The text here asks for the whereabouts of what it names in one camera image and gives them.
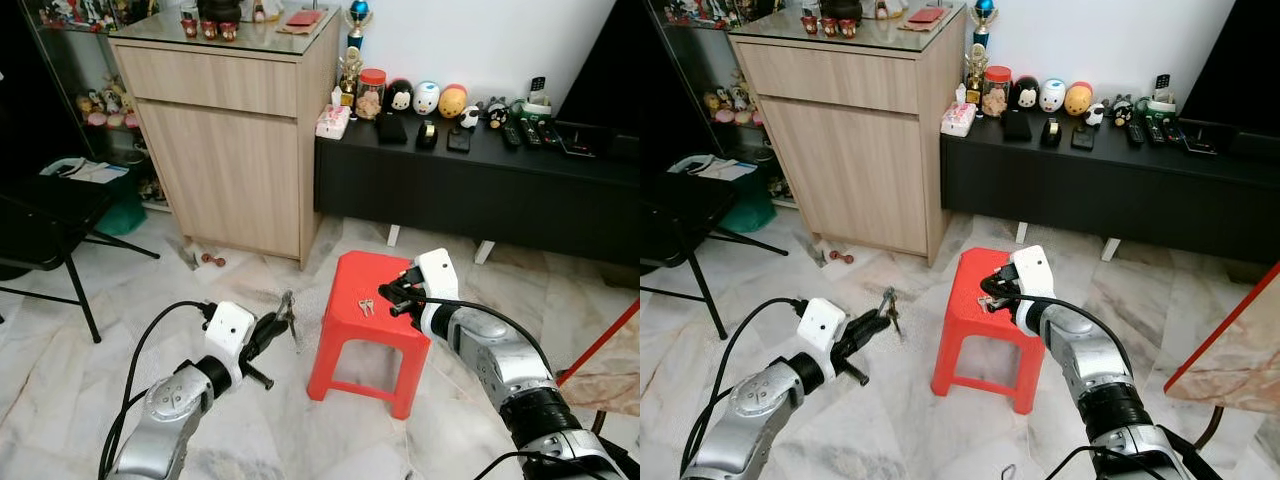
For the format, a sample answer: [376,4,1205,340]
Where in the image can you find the dark glass display cabinet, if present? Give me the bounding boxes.
[645,0,791,208]
[20,0,169,213]

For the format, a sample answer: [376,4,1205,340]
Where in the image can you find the black flat tablet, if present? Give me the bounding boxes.
[560,125,611,159]
[1183,122,1236,156]

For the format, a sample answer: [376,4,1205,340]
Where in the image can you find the white paper sheets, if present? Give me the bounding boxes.
[68,160,131,186]
[695,157,758,183]

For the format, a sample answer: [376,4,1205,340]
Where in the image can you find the red-edged marble folding table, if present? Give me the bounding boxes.
[555,298,641,437]
[1165,262,1280,451]

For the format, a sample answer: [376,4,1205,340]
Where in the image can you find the blue globe trophy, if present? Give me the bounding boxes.
[345,0,373,49]
[970,0,999,49]

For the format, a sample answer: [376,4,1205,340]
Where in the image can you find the red plastic stool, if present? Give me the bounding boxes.
[306,250,433,421]
[930,247,1046,416]

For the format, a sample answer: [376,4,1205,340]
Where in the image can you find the green plastic bin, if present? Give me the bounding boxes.
[720,165,774,233]
[95,165,149,236]

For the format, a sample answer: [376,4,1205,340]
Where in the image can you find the pink tissue box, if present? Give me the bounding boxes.
[315,103,353,139]
[940,100,978,138]

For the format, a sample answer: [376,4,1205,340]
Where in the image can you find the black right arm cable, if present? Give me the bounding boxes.
[395,293,557,379]
[985,292,1161,373]

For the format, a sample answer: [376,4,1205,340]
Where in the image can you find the light wood cabinet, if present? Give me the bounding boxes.
[727,5,968,266]
[108,5,343,271]

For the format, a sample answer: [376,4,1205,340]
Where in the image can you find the green remote holder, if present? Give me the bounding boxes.
[510,75,556,119]
[1140,73,1181,116]

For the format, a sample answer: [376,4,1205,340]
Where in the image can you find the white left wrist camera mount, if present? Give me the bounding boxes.
[203,300,258,386]
[795,297,849,386]

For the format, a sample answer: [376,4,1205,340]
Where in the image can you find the gold figure trophy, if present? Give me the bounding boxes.
[338,45,364,106]
[963,45,989,106]

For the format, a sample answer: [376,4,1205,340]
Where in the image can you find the red-lidded snack jar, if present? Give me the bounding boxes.
[982,66,1013,119]
[357,68,388,121]

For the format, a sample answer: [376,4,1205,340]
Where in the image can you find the black low TV console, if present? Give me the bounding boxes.
[315,105,641,266]
[940,105,1280,266]

